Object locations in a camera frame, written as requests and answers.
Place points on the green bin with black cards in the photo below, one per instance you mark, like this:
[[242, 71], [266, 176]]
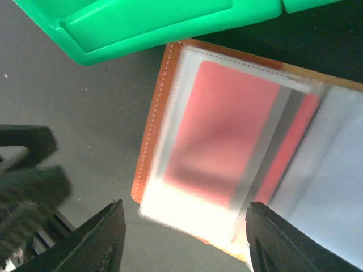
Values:
[[292, 6]]

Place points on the brown leather card holder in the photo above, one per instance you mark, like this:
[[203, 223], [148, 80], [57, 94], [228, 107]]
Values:
[[311, 174]]

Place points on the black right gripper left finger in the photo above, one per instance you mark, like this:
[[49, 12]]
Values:
[[97, 245]]

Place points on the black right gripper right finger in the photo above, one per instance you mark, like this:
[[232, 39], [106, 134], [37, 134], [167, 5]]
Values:
[[276, 245]]

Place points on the green bin with red cards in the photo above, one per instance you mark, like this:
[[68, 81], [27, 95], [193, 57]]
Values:
[[91, 32]]

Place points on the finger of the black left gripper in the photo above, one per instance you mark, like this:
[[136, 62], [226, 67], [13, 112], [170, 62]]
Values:
[[29, 198], [38, 141]]

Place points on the white red front card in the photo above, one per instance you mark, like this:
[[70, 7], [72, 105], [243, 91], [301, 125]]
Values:
[[220, 123]]

